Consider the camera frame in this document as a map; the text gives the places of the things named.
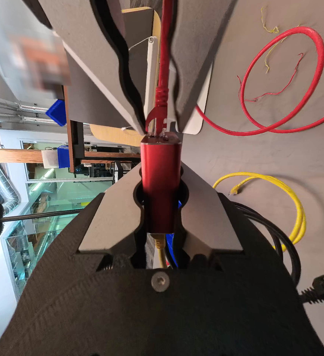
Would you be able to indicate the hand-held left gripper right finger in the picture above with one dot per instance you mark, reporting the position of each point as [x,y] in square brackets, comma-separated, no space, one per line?
[212,222]

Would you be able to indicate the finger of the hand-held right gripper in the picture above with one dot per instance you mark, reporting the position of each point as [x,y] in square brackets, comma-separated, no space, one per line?
[198,41]
[75,27]

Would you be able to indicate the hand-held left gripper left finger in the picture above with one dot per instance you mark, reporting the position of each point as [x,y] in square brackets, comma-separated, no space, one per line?
[109,219]

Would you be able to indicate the blue plastic bin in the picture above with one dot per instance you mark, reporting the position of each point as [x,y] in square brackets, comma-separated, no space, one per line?
[171,250]

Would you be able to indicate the red ethernet coupler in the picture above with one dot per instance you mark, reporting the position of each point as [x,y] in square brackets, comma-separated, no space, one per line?
[160,180]

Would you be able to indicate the yellow twist tie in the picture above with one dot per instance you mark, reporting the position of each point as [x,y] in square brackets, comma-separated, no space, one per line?
[263,16]

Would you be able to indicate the small blue storage bin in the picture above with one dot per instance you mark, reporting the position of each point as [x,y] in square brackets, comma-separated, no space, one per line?
[56,112]
[63,157]

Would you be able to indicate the dark table with wooden edge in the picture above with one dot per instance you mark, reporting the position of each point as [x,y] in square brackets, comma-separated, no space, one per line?
[109,136]

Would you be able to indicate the red twist tie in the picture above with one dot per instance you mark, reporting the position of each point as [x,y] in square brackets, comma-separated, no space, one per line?
[276,93]

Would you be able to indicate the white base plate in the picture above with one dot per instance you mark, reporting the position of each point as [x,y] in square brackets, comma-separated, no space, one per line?
[199,125]

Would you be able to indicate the wooden desk with black frame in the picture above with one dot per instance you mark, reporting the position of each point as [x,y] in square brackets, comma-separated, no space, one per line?
[11,155]

